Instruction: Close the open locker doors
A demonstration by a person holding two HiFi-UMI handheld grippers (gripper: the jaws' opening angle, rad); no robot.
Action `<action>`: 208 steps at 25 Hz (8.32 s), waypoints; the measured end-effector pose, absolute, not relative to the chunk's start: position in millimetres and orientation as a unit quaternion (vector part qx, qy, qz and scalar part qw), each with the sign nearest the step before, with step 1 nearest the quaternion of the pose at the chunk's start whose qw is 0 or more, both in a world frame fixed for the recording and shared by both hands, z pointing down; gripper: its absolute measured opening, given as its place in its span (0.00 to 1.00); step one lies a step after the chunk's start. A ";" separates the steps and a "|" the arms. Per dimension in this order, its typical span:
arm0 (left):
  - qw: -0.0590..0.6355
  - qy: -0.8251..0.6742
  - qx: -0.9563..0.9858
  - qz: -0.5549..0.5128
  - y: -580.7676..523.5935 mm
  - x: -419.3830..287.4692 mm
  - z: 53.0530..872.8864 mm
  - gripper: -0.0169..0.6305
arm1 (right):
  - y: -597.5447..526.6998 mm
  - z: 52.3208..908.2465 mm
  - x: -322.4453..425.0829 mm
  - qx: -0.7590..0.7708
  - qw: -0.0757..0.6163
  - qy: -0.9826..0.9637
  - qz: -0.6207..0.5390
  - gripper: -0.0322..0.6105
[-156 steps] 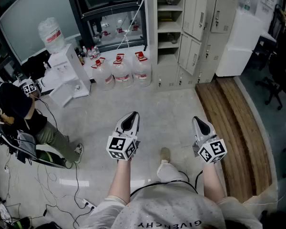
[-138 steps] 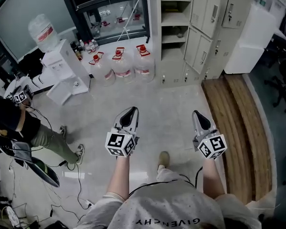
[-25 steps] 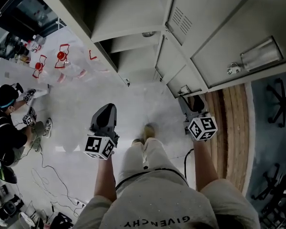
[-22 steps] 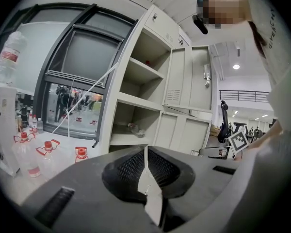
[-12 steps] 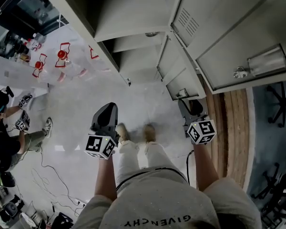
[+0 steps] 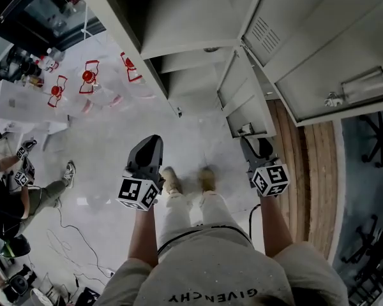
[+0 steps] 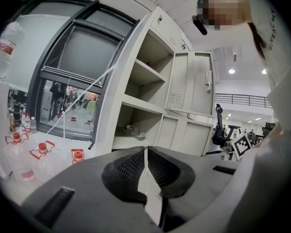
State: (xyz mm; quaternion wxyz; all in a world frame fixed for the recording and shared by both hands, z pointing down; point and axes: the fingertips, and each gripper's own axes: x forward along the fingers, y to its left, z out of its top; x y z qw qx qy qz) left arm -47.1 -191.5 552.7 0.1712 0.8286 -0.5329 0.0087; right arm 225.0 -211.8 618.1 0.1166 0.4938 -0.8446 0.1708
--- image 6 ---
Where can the black framed window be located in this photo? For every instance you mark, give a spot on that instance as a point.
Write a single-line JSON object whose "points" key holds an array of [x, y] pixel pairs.
{"points": [[35, 27]]}

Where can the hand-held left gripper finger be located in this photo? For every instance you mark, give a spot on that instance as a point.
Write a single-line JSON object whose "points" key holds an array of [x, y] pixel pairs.
{"points": [[158, 163], [140, 156]]}

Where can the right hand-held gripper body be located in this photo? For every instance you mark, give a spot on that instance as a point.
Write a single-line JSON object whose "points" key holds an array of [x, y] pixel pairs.
{"points": [[271, 180]]}

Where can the grey metal locker door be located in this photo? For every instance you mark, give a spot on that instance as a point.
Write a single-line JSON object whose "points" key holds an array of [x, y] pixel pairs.
{"points": [[322, 43], [242, 107]]}

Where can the person's beige t-shirt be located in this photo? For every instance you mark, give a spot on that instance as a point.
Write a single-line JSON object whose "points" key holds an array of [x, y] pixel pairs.
{"points": [[217, 276]]}

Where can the person's left beige shoe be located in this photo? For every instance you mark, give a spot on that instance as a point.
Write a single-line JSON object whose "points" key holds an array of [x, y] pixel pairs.
{"points": [[171, 180]]}

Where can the small clear water bottle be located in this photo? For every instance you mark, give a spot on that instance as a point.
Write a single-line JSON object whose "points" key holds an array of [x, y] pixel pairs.
{"points": [[53, 64], [57, 53], [42, 63]]}

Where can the white water dispenser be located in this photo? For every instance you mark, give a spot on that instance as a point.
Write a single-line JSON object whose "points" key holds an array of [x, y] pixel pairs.
{"points": [[25, 104]]}

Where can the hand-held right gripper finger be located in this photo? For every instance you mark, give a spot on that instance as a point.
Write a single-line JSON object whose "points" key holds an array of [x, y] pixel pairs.
{"points": [[267, 148], [250, 151]]}

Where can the small amber bottle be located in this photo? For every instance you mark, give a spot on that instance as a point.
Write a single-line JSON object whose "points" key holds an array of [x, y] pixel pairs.
{"points": [[35, 81]]}

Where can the person's beige shoe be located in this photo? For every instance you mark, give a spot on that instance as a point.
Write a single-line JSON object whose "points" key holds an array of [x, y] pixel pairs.
{"points": [[207, 179], [171, 180]]}

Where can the black office chair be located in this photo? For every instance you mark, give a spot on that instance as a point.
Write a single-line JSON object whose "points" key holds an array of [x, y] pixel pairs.
{"points": [[370, 244], [378, 132]]}

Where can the person's light trousers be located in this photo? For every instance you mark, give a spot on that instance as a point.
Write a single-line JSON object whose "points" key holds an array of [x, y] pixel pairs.
{"points": [[207, 212]]}

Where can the person's right beige shoe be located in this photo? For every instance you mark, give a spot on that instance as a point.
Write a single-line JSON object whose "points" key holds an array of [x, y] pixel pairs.
{"points": [[207, 179]]}

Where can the grey metal locker cabinet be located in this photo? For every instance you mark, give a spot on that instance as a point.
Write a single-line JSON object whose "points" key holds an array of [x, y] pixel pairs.
{"points": [[185, 21]]}

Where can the wooden slat platform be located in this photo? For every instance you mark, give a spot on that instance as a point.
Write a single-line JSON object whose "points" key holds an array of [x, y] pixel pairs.
{"points": [[319, 171]]}

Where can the black and green bag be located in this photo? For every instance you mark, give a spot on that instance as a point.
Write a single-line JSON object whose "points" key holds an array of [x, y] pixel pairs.
{"points": [[16, 246]]}

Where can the clear water jug red cap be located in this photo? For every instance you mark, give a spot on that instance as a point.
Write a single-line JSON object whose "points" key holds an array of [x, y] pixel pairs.
{"points": [[137, 81], [97, 91], [64, 104]]}

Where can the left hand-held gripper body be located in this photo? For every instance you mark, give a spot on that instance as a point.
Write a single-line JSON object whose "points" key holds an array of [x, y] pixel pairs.
{"points": [[135, 193]]}

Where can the person's right forearm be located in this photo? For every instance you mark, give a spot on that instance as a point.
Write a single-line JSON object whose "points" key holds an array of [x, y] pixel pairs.
{"points": [[276, 225]]}

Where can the clear glass bowl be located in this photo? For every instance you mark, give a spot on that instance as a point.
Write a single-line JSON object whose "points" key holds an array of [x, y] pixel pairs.
{"points": [[211, 49]]}

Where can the white power strip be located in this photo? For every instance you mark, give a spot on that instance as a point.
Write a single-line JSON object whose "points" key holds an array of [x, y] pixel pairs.
{"points": [[109, 273]]}

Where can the person's left forearm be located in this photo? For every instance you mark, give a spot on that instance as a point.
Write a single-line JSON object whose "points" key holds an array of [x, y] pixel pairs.
{"points": [[143, 237]]}

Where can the black flask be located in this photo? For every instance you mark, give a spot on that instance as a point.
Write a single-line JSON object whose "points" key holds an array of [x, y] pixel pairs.
{"points": [[29, 68]]}

